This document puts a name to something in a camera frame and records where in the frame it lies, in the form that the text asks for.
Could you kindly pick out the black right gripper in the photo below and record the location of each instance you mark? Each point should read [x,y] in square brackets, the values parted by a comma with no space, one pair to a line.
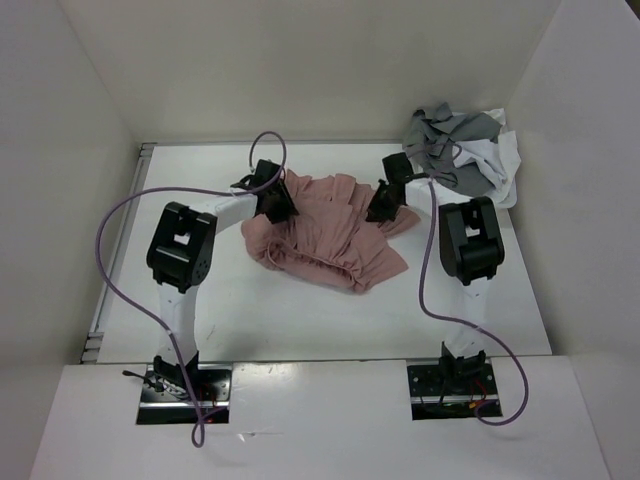
[376,213]

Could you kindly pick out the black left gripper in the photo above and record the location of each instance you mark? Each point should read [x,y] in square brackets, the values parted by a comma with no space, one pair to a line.
[286,206]

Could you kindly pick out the pink pleated skirt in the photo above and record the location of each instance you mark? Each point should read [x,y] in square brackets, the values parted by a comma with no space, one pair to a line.
[329,241]

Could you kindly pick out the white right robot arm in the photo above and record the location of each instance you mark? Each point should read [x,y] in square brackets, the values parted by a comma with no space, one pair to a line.
[470,248]

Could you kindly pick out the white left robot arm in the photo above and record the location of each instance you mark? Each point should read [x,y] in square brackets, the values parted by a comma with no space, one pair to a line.
[180,258]

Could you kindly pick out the grey crumpled skirt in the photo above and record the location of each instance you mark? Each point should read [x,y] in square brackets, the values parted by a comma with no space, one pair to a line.
[427,142]

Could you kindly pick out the white crumpled skirt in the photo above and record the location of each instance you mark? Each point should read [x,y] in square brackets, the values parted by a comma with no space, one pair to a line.
[484,141]

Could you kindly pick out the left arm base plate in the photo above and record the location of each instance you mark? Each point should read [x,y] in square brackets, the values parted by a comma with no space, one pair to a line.
[162,404]

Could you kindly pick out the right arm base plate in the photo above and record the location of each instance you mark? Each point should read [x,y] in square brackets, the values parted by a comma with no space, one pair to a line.
[432,398]

